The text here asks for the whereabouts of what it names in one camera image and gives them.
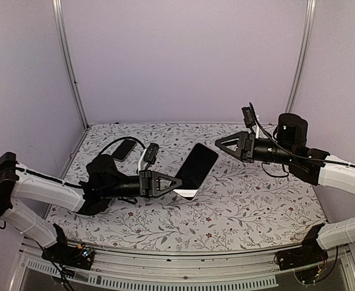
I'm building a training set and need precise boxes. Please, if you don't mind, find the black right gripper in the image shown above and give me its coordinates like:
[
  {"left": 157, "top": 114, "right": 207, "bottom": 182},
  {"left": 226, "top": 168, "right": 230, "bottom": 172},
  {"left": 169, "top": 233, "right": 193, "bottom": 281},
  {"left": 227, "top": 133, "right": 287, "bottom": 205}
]
[{"left": 215, "top": 130, "right": 296, "bottom": 165}]

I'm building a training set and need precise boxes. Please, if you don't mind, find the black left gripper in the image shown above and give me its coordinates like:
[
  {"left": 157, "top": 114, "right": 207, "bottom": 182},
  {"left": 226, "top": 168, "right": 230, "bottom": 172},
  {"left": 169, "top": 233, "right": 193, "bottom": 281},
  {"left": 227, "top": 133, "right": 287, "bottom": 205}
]
[{"left": 101, "top": 170, "right": 183, "bottom": 199}]

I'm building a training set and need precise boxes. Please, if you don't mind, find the black smartphone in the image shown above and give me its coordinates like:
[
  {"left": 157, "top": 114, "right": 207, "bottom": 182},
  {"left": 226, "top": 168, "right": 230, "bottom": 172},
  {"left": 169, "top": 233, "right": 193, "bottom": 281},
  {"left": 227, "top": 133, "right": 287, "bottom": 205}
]
[{"left": 174, "top": 143, "right": 218, "bottom": 201}]

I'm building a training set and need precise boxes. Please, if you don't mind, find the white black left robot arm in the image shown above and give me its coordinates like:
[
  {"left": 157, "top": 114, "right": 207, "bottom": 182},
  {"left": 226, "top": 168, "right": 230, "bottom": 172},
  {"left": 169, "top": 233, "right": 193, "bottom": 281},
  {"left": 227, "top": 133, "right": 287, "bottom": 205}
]
[{"left": 0, "top": 152, "right": 182, "bottom": 263}]

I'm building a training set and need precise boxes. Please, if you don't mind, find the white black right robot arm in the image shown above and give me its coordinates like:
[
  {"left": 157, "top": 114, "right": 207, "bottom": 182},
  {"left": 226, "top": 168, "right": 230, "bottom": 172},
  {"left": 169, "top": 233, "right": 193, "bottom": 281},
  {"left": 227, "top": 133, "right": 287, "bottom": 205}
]
[{"left": 215, "top": 113, "right": 355, "bottom": 264}]

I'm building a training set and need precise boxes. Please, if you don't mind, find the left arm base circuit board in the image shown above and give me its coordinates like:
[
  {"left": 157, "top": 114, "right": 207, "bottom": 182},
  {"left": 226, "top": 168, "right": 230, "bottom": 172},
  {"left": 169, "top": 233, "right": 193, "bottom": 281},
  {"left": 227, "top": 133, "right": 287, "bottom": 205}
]
[{"left": 41, "top": 224, "right": 95, "bottom": 270}]

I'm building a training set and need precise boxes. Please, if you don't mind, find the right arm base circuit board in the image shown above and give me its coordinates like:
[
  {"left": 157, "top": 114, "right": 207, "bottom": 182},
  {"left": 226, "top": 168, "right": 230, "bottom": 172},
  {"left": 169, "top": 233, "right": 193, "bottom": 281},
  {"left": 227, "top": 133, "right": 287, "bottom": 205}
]
[{"left": 273, "top": 223, "right": 339, "bottom": 286}]

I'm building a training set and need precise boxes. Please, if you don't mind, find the black smartphone far corner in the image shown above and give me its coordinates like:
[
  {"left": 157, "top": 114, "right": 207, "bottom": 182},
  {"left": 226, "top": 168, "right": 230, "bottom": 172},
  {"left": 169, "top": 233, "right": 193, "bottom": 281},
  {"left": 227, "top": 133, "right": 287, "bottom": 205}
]
[{"left": 112, "top": 139, "right": 137, "bottom": 162}]

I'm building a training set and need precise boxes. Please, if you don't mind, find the floral patterned table mat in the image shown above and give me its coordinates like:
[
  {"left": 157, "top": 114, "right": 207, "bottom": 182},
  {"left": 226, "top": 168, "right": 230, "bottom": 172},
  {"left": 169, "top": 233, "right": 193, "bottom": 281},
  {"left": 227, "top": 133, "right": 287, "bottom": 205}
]
[{"left": 47, "top": 123, "right": 326, "bottom": 252}]

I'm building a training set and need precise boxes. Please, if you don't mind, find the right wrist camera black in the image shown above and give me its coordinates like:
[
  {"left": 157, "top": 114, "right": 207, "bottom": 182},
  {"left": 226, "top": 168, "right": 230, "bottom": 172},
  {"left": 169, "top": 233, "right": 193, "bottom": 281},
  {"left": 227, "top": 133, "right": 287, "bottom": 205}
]
[{"left": 242, "top": 107, "right": 260, "bottom": 138}]

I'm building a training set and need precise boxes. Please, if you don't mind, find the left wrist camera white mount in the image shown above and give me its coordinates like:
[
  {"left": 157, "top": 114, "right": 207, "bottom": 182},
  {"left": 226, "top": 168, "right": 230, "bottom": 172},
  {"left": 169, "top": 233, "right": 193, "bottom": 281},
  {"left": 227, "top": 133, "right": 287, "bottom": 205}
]
[{"left": 138, "top": 143, "right": 160, "bottom": 171}]

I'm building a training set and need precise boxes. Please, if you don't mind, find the black right camera cable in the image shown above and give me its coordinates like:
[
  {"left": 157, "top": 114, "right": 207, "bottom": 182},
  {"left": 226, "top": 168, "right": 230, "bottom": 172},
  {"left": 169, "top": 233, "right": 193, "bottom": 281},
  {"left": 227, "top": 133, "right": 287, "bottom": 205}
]
[{"left": 248, "top": 102, "right": 330, "bottom": 178}]

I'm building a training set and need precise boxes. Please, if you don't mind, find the black sleeved left camera cable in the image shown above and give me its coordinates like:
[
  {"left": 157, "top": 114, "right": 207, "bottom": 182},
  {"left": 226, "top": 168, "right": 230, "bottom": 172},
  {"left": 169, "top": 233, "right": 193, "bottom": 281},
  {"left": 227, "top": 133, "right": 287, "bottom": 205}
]
[{"left": 100, "top": 136, "right": 147, "bottom": 158}]

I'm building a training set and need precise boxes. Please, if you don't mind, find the right aluminium frame post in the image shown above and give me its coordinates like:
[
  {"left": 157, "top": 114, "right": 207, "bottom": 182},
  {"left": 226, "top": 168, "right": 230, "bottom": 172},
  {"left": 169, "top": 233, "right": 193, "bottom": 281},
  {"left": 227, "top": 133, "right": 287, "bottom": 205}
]
[{"left": 285, "top": 0, "right": 317, "bottom": 113}]

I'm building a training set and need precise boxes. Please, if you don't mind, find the aluminium frame post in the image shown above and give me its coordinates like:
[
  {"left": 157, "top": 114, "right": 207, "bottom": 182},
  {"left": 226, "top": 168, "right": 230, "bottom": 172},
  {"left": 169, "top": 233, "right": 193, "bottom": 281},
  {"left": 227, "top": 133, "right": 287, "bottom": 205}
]
[
  {"left": 285, "top": 0, "right": 317, "bottom": 113},
  {"left": 52, "top": 0, "right": 89, "bottom": 130}
]

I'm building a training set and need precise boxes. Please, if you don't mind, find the aluminium front rail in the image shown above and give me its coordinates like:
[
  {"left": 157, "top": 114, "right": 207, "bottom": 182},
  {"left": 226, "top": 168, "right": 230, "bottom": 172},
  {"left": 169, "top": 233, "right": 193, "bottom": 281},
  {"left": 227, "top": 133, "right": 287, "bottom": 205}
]
[{"left": 9, "top": 238, "right": 355, "bottom": 290}]

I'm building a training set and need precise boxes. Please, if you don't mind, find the left aluminium frame post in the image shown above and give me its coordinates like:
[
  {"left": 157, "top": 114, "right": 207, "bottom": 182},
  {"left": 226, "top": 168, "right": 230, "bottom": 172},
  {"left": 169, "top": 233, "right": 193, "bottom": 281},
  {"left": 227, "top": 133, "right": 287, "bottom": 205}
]
[{"left": 52, "top": 0, "right": 89, "bottom": 130}]

